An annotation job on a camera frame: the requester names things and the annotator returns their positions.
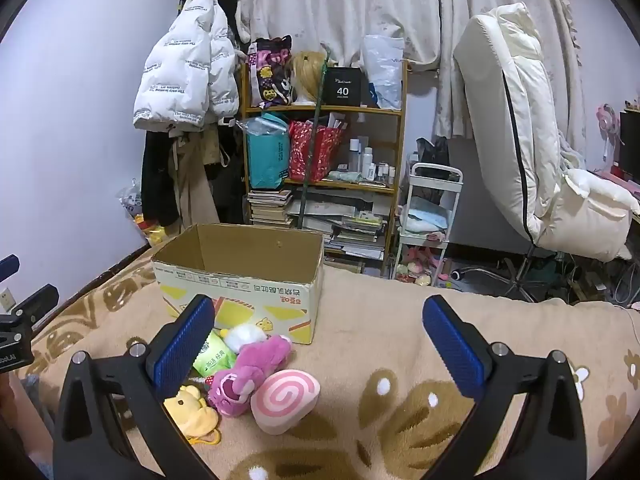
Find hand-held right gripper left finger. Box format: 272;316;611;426
52;294;216;480

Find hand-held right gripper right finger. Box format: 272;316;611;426
422;294;588;480

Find green tissue pack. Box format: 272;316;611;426
192;330;238;378

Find white fluffy plush toy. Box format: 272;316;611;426
222;322;271;353

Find yellow bear plush keychain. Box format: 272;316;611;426
164;384;222;445

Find pink bear plush toy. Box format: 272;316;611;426
206;335;293;417

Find printed cardboard box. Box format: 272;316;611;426
151;223;326;346

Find pink swirl roll plush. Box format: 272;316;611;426
250;369;322;436

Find pink toys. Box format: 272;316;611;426
395;247;448;286

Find plastic bag of toys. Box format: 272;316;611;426
120;180;173;248

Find light blue cloth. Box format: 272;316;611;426
402;210;448;233

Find white trolley cart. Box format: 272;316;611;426
392;162;463;283

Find pile of papers and books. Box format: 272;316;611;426
292;199;388;261

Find beige hanging pants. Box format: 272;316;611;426
172;132;222;233

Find stack of books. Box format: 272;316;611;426
247;189;293;228

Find black hanging garment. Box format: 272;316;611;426
141;127;182;228

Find black bag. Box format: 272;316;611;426
415;137;451;178

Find group of cosmetic bottles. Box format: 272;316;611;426
349;137;396;183

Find teal bag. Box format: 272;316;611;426
244;112;291;190

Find green pole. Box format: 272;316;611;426
297;45;333;231

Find red patterned bag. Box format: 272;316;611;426
288;119;345;183

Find white padded chair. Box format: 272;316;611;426
452;2;640;303

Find wooden shelf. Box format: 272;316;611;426
240;55;408;281

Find white puffer jacket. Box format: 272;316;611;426
132;0;246;133

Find black monitor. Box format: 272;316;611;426
620;110;640;181

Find pink fan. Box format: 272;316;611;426
595;104;621;166

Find black box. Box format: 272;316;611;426
320;66;362;108

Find clear plastic bag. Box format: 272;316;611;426
361;35;405;111

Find cartoon printed bag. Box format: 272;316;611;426
248;35;295;108

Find blonde wig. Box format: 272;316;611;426
291;51;328;106

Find white curtain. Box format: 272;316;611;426
240;0;586;136

